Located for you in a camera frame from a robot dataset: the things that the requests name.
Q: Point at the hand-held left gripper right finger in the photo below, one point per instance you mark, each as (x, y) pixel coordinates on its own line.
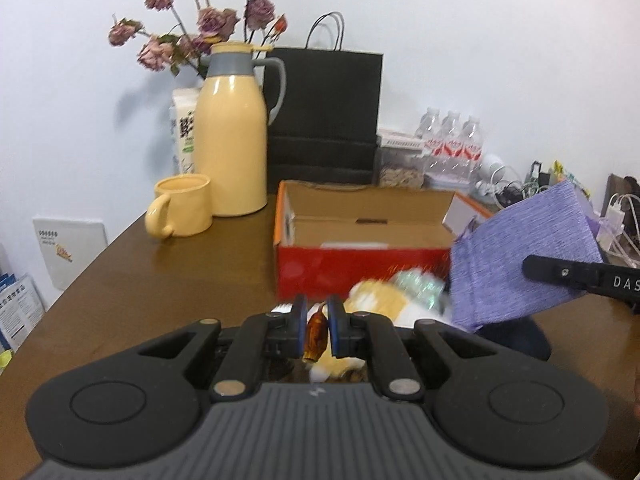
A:
(336, 327)

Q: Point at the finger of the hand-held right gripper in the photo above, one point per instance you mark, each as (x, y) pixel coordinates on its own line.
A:
(560, 272)

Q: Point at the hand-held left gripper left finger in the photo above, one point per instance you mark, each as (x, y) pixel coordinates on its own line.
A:
(300, 327)

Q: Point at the amber hair clip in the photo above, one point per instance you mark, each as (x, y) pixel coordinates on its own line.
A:
(315, 337)

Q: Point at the purple cloth pouch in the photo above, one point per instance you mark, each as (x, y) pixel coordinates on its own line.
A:
(515, 260)

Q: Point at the yellow white plush toy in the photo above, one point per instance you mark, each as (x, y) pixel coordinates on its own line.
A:
(375, 300)

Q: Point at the red cardboard box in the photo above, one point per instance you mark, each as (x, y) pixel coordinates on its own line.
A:
(350, 265)

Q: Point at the iridescent plastic bag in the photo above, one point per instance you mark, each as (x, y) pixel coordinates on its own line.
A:
(420, 287)

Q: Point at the white power adapter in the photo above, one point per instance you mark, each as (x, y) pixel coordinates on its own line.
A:
(616, 215)

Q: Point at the colourful snack packet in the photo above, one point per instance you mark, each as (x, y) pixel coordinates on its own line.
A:
(570, 177)

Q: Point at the dark brown bag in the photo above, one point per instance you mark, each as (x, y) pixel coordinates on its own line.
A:
(630, 185)

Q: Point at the black charger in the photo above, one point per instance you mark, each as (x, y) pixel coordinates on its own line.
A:
(537, 172)

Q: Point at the white round device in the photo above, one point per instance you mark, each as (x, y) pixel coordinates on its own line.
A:
(494, 165)

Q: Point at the yellow mug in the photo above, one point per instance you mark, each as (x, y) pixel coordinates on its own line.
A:
(185, 210)

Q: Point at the clear snack container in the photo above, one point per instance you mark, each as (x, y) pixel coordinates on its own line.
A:
(397, 172)

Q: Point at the yellow thermos jug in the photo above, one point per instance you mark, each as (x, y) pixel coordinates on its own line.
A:
(230, 150)

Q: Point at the black paper bag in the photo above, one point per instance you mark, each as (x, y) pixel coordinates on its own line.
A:
(325, 110)

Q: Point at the white printed carton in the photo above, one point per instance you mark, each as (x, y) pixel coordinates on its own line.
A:
(184, 125)

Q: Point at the stack of blue leaflets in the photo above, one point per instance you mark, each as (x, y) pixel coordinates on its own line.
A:
(17, 315)

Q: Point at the dried rose bouquet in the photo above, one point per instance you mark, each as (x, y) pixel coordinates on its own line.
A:
(215, 20)

